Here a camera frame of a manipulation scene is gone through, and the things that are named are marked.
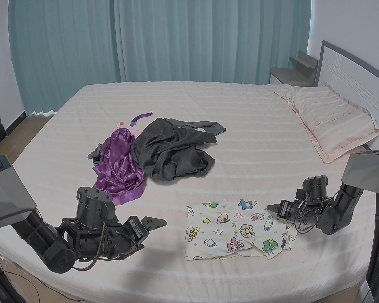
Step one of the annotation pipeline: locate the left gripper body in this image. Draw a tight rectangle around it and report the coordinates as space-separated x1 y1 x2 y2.
109 216 149 258

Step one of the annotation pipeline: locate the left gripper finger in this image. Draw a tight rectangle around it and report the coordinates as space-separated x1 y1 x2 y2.
144 217 168 233

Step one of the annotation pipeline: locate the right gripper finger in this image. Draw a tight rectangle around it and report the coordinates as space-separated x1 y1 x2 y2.
267 203 283 218

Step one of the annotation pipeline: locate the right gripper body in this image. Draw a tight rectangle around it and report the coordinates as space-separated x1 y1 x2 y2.
280 199 305 223

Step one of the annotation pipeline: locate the white printed pyjama top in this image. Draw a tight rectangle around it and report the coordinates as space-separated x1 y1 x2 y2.
185 198 298 261

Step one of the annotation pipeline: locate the bed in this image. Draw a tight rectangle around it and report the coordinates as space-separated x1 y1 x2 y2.
0 40 379 303

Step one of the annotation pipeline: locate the black garment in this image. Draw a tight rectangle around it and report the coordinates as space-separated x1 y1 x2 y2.
131 117 216 182

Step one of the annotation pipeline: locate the purple satin garment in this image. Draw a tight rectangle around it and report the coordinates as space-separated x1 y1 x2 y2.
92 111 153 207

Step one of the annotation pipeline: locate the grey garment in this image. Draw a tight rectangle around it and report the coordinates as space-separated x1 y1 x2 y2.
87 141 104 164
177 120 227 136

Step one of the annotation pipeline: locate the pink striped pillow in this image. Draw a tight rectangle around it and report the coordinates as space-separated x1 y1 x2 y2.
273 81 379 164

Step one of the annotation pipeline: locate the grey white bedside table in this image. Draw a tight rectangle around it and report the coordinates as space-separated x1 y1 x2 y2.
269 50 318 88

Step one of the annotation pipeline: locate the blue-green curtain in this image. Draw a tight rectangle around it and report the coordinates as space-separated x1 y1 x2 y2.
8 0 122 116
113 0 313 85

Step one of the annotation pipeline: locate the black cable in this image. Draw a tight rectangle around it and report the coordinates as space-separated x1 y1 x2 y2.
72 232 146 271

